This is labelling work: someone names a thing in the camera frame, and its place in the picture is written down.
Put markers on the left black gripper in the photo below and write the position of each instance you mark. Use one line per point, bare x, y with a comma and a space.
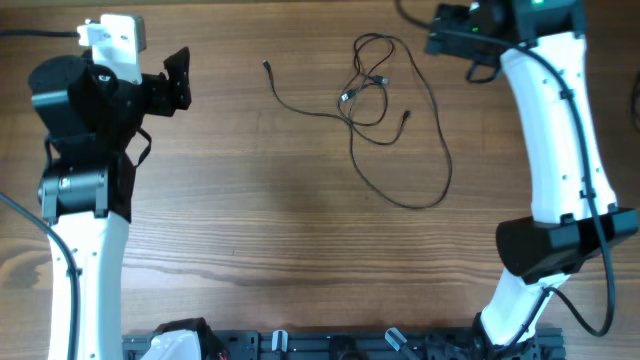
164, 103

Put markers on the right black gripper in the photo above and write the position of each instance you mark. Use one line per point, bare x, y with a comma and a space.
447, 34

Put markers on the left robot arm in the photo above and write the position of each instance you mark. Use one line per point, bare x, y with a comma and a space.
92, 114

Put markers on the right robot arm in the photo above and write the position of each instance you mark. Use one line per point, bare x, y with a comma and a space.
540, 46

